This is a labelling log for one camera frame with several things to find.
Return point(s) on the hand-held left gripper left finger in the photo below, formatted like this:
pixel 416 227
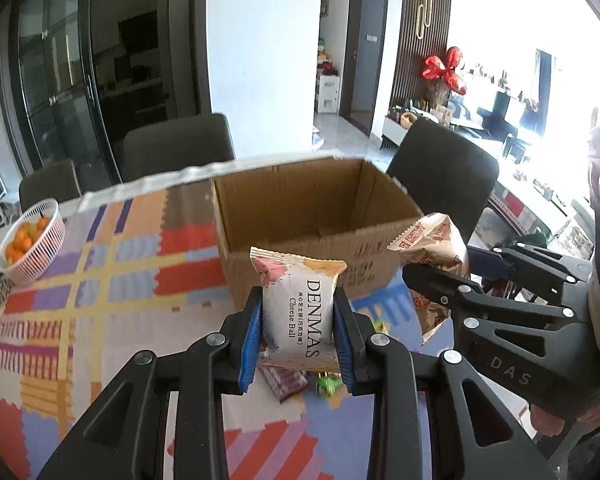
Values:
pixel 250 335

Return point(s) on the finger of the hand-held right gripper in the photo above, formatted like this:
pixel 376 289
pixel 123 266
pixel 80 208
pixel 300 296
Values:
pixel 485 262
pixel 445 287

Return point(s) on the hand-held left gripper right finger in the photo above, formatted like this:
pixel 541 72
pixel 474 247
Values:
pixel 342 340

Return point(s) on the green candy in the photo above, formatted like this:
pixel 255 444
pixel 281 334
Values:
pixel 328 386

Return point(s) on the orange snack packet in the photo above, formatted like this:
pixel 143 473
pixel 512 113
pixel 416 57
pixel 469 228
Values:
pixel 430 240

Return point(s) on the white snack packet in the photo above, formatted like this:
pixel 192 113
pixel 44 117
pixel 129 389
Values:
pixel 295 310

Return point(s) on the maroon striped snack bar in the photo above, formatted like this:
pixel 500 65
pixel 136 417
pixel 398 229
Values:
pixel 285 382

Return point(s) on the brown cardboard box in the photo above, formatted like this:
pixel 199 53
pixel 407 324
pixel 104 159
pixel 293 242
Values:
pixel 300 195

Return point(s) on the person's right hand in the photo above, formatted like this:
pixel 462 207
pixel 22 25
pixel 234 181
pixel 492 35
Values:
pixel 550 425

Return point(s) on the dark grey dining chair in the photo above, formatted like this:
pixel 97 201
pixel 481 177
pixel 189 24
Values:
pixel 445 170
pixel 180 145
pixel 50 182

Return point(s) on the white low cabinet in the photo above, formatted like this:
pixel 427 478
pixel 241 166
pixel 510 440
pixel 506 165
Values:
pixel 395 132

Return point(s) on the red foil balloon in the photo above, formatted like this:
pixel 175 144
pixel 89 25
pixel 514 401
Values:
pixel 437 67

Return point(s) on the white plastic basket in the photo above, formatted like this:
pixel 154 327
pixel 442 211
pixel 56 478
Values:
pixel 45 250

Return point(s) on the cluttered white storage shelf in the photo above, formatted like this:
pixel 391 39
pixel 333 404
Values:
pixel 328 92

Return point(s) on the dark room door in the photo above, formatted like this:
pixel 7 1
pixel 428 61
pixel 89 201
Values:
pixel 367 50

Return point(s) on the pile of small oranges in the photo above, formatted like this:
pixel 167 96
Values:
pixel 22 242

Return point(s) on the black glass sliding door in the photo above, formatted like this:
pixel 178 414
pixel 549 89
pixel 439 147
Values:
pixel 80 60

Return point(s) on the dark slatted wall panel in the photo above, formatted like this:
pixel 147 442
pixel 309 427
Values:
pixel 410 35

